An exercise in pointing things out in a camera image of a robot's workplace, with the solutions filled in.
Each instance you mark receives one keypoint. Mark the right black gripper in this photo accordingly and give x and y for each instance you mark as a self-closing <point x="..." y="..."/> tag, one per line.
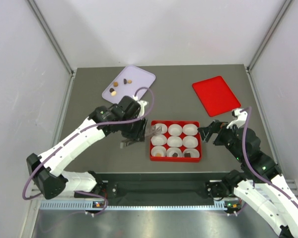
<point x="206" y="132"/>

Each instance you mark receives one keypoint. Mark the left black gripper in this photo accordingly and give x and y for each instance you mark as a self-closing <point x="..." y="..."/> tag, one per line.
<point x="139" y="133"/>

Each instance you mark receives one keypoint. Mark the metal tongs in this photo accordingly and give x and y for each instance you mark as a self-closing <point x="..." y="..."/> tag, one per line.
<point x="149" y="133"/>

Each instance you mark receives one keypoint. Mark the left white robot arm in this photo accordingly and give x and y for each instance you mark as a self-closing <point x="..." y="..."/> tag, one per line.
<point x="47" y="170"/>

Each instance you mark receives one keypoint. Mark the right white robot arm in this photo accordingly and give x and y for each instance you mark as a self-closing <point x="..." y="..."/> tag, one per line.
<point x="260" y="184"/>

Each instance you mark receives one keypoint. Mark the red chocolate box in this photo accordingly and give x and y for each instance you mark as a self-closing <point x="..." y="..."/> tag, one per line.
<point x="181" y="123"/>

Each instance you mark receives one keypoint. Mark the white paper cup top-left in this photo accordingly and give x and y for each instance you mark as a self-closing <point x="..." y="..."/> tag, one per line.
<point x="161" y="127"/>

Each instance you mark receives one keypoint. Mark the white paper cup middle-left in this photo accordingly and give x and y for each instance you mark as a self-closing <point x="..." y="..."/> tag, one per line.
<point x="158" y="140"/>

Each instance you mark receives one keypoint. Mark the white paper cup top-right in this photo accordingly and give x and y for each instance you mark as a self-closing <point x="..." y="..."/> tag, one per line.
<point x="190" y="129"/>

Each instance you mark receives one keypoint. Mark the white paper cup middle-right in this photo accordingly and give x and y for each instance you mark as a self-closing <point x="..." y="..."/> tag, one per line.
<point x="190" y="142"/>

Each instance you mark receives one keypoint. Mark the white paper cup bottom-left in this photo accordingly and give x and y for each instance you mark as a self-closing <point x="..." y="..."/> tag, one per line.
<point x="158" y="149"/>

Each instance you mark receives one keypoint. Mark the white paper cup bottom-right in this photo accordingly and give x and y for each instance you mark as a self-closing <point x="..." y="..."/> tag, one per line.
<point x="194" y="152"/>

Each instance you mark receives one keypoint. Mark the white paper cup top-middle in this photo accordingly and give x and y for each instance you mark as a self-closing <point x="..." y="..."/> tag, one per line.
<point x="175" y="130"/>

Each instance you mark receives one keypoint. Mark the white paper cup centre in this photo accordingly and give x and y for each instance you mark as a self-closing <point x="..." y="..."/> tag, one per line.
<point x="174" y="141"/>

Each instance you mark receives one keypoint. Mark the red box lid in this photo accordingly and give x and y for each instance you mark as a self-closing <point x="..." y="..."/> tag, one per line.
<point x="216" y="96"/>

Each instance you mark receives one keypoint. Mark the white paper cup bottom-middle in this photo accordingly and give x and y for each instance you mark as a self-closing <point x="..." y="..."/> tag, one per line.
<point x="172" y="150"/>

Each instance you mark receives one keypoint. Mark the lavender plastic tray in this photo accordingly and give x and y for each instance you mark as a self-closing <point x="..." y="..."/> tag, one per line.
<point x="140" y="78"/>

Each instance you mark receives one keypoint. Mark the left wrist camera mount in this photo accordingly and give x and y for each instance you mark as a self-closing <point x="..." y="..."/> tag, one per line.
<point x="142" y="103"/>

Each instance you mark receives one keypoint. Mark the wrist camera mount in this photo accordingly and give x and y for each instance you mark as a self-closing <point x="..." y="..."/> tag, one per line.
<point x="142" y="103"/>
<point x="240" y="115"/>

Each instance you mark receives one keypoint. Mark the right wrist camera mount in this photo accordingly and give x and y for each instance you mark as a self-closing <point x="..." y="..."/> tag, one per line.
<point x="240" y="115"/>

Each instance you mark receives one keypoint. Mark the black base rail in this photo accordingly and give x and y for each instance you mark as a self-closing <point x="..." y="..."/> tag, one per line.
<point x="162" y="188"/>

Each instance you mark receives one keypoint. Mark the grey slotted cable duct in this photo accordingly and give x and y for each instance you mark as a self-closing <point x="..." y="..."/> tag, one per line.
<point x="97" y="206"/>

